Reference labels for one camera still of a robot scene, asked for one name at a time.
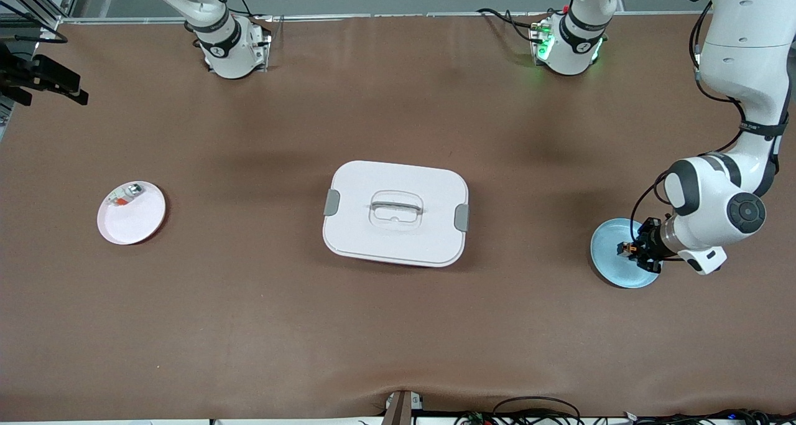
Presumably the white lidded plastic box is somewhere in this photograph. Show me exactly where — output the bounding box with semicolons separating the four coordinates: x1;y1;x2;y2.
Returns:
322;160;470;268

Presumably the light blue round plate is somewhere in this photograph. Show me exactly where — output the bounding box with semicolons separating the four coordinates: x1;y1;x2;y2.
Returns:
590;218;664;289

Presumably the small clear orange-white part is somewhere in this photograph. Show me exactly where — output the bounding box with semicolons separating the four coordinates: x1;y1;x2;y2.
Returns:
107;184;144;207

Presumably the pink round plate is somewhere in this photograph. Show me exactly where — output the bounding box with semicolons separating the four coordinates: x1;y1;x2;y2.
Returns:
97;180;167;246

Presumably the aluminium frame profile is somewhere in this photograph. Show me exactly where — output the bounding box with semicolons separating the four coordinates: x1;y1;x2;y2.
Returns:
0;0;85;37

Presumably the black cable bundle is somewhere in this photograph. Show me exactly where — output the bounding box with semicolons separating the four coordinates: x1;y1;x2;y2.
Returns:
454;408;796;425

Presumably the black looped cable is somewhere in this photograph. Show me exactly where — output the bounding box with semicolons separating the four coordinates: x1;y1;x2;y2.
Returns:
493;396;582;425

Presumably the translucent box lid handle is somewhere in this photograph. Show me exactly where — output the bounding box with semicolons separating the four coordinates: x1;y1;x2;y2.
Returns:
370;190;425;230

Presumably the black arm base cable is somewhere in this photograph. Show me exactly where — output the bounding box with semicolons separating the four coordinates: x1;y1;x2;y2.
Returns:
477;7;554;43

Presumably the brown table edge bracket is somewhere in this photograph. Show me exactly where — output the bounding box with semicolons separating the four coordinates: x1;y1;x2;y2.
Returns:
382;390;423;425

